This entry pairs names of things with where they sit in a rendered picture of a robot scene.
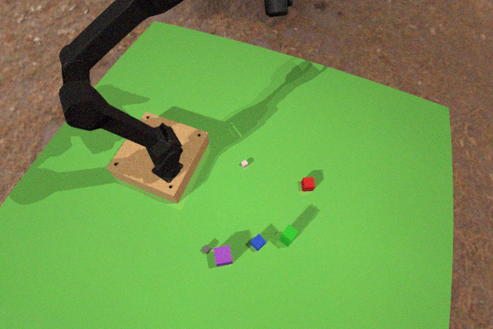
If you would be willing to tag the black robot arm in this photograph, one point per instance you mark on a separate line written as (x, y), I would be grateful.
(84, 107)

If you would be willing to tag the purple block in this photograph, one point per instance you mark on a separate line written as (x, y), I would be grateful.
(223, 255)

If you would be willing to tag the small blue block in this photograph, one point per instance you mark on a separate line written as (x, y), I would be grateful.
(257, 242)

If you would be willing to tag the red block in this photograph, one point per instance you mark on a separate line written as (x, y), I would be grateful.
(308, 184)

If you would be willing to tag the green block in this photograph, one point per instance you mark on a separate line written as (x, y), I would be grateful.
(289, 233)
(285, 242)

